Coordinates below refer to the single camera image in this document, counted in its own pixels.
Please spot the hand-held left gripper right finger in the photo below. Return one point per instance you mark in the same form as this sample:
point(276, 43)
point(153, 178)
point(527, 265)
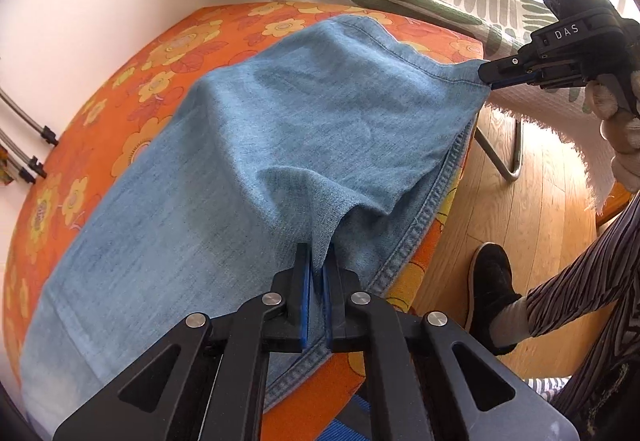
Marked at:
point(327, 311)

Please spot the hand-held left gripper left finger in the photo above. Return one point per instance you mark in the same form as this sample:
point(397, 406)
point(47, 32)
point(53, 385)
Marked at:
point(305, 311)

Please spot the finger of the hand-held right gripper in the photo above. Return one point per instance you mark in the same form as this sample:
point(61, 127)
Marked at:
point(522, 82)
point(505, 68)

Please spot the light blue denim pants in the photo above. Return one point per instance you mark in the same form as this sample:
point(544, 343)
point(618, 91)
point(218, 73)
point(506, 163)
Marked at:
point(225, 146)

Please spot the person's right hand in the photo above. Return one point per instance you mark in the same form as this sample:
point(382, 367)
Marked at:
point(625, 141)

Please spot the blue woven fabric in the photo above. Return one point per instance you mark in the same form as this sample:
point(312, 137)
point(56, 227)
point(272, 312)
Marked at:
point(350, 421)

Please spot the black shoe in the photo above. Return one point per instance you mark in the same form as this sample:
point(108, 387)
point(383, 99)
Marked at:
point(492, 281)

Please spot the white sock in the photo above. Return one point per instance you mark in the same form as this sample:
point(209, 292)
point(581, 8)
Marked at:
point(510, 326)

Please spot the person's striped trousers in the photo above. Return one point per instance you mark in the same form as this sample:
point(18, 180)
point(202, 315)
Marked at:
point(590, 271)

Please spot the grey striped fabric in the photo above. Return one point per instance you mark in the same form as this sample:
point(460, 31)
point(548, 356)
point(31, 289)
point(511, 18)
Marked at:
point(547, 388)

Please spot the orange floral blanket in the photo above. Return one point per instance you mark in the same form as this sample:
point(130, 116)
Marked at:
point(100, 86)

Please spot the orange patterned cloth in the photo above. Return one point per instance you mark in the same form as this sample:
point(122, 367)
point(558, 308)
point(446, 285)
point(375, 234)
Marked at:
point(4, 171)

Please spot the metal chair frame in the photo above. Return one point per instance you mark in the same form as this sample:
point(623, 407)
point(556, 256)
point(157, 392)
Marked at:
point(515, 161)

